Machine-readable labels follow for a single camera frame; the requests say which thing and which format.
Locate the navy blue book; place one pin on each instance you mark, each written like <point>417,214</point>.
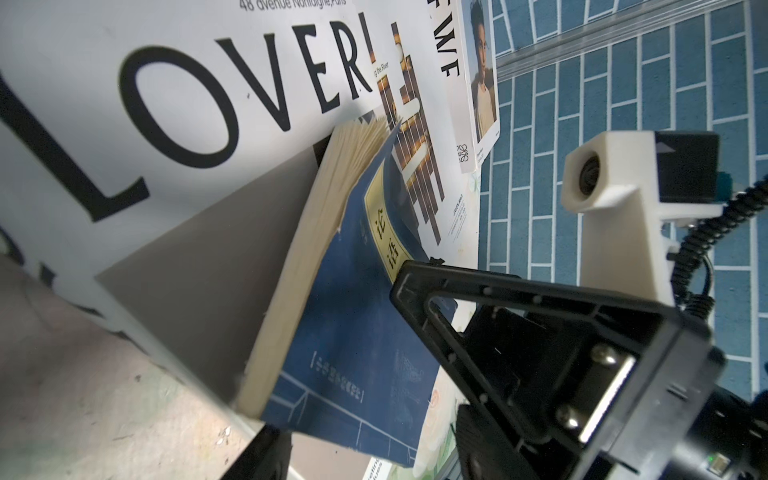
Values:
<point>334,359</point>

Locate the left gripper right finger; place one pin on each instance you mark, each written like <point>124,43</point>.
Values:
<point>491,446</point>

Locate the white brown-pattern book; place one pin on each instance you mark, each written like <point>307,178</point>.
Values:
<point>424,184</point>

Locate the white LOVER book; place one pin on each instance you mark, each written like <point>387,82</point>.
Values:
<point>156,157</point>

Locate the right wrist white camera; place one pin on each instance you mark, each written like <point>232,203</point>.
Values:
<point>626,185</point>

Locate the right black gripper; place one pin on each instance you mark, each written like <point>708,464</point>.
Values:
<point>566,382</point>

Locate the white LOEWE book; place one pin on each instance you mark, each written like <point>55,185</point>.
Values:
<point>463,34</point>

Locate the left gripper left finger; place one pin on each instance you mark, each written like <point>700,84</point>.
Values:
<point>267,457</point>

